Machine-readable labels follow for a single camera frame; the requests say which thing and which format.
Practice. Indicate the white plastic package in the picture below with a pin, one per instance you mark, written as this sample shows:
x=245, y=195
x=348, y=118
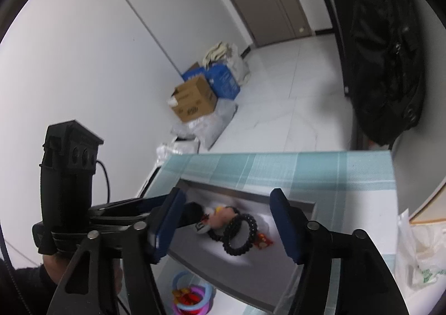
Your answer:
x=177, y=149

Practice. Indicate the pink toy figure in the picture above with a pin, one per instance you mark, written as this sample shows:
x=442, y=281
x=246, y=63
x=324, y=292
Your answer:
x=221, y=217

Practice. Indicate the stack of colourful rings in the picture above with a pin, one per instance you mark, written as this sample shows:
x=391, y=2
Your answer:
x=176, y=282

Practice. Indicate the white plastic bag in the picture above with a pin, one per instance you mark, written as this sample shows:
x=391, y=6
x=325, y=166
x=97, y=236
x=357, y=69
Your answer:
x=418, y=259

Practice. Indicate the gold bead charm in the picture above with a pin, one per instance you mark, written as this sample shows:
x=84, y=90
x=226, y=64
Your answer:
x=179, y=292

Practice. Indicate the person's left forearm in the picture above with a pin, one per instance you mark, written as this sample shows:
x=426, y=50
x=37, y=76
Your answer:
x=24, y=290

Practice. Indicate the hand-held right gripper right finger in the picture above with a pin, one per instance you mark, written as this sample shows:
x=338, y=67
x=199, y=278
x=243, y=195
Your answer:
x=287, y=228

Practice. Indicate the brown cardboard box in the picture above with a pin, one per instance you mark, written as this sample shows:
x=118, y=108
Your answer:
x=195, y=102

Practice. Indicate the blue cardboard box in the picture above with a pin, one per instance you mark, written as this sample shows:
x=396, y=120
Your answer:
x=223, y=81

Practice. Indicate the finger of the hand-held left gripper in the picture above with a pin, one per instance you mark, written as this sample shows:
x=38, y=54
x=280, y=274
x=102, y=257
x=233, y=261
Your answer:
x=115, y=226
x=122, y=204

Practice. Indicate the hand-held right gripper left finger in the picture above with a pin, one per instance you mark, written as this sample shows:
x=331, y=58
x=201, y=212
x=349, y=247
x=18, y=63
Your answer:
x=167, y=228

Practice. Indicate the red round ornament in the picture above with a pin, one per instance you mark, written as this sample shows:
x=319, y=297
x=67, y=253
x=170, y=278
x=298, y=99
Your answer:
x=190, y=299

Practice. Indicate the person's left hand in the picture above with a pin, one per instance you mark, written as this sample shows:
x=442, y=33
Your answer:
x=52, y=266

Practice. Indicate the grey cardboard box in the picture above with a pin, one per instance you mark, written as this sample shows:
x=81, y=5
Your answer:
x=244, y=266

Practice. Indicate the red and white charm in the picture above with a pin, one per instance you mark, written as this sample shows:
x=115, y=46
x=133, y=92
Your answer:
x=263, y=241

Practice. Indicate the grey plastic mail bag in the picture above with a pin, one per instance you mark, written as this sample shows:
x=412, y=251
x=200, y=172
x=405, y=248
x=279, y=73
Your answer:
x=216, y=123

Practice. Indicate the beige tote bag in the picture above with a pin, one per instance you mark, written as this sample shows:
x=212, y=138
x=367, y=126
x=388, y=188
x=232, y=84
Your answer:
x=226, y=53

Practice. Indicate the round white badge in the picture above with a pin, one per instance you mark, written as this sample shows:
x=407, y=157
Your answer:
x=201, y=227

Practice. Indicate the black backpack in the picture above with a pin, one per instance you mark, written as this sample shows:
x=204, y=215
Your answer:
x=379, y=57

